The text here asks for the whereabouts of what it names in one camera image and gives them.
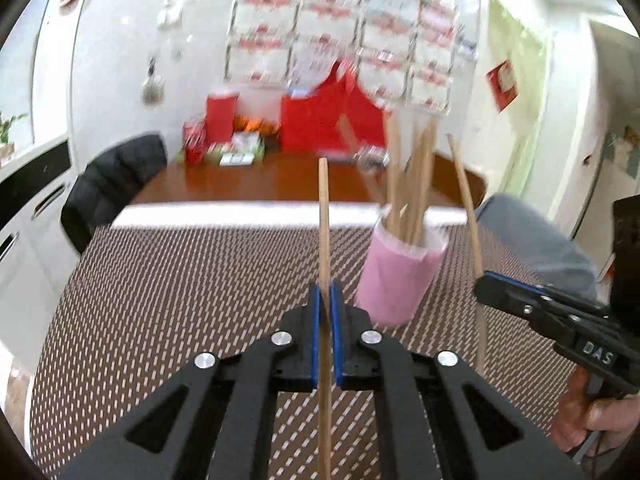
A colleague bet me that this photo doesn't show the grey cushioned chair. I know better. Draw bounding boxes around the grey cushioned chair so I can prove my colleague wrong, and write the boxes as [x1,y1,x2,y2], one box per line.
[475,194,601,287]

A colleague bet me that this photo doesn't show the orange snack packets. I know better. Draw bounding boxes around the orange snack packets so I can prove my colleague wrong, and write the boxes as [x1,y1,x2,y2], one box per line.
[232,115,281,137]

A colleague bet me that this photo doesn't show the white cabinet with black band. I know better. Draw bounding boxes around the white cabinet with black band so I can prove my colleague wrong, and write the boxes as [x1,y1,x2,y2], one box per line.
[0,130,86,361]

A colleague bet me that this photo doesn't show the row of red cola cans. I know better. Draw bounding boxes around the row of red cola cans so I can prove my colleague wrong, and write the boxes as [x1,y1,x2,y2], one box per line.
[181,119,207,164]

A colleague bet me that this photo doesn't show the white wall switch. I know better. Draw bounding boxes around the white wall switch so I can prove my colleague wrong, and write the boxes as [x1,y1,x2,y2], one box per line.
[157,2,183,28]

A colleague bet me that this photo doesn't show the green potted plant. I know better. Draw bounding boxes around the green potted plant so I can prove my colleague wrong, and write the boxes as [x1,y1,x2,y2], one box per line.
[0,112,29,161]

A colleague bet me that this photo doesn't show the wall of award certificates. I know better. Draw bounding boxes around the wall of award certificates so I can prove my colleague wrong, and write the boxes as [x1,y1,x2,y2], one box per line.
[167,0,461,113]

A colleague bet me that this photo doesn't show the hanging grey round brush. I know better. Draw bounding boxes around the hanging grey round brush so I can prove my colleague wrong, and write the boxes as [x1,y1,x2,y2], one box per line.
[141,55,164,106]

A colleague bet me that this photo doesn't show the person's right hand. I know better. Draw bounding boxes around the person's right hand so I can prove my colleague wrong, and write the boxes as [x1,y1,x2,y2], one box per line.
[550,367,640,461]

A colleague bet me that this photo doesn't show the red heart card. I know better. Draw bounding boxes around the red heart card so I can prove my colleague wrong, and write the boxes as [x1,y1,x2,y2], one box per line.
[486,59,518,112]

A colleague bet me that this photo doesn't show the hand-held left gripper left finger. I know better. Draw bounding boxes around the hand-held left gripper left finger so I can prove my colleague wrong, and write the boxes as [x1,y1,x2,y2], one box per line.
[57,282,321,480]

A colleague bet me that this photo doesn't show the black jacket on chair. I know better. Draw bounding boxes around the black jacket on chair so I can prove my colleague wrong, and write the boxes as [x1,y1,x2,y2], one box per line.
[60,132,168,256]

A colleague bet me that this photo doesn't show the small wall photo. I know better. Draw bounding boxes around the small wall photo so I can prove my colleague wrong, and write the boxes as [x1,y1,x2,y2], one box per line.
[456,25,478,58]

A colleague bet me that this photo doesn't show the red felt bag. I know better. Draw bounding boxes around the red felt bag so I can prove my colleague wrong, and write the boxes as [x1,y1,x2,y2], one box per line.
[280,59,390,153]

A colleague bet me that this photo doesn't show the white door frame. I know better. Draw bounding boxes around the white door frame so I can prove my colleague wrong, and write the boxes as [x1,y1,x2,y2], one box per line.
[575,15,640,241]

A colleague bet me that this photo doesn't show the pale green curtain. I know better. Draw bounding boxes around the pale green curtain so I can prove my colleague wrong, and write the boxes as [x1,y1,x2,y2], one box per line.
[487,0,552,211]

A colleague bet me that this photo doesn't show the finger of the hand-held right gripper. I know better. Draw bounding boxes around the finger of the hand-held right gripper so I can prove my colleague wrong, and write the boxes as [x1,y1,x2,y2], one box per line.
[483,271,609,319]
[473,275,577,347]

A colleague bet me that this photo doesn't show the clear plastic packet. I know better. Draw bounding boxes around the clear plastic packet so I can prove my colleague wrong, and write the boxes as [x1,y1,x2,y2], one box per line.
[320,145,391,169]

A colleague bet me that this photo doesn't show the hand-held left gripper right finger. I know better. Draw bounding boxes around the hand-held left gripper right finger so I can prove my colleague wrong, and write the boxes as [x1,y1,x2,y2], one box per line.
[330,282,583,480]

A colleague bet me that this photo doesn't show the green cardboard tray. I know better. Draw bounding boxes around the green cardboard tray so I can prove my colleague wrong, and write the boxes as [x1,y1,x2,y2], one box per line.
[205,132,266,166]

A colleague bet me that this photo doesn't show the tall red gift box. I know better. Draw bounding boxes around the tall red gift box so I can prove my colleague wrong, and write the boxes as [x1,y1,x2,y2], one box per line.
[206,91,238,145]

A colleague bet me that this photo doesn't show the brown dotted table mat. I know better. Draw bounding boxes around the brown dotted table mat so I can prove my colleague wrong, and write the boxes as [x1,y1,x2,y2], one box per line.
[27,225,591,480]

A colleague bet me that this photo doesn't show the bunch of wooden chopsticks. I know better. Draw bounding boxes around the bunch of wooden chopsticks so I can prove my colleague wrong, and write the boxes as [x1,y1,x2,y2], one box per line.
[387,112,439,250]

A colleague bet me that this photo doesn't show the long wooden chopstick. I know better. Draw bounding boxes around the long wooden chopstick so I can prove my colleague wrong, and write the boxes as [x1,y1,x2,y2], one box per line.
[446,133,487,377]
[317,157,335,480]

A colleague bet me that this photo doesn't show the pink cup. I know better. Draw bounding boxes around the pink cup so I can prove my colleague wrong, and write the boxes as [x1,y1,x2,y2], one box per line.
[356,207,450,327]

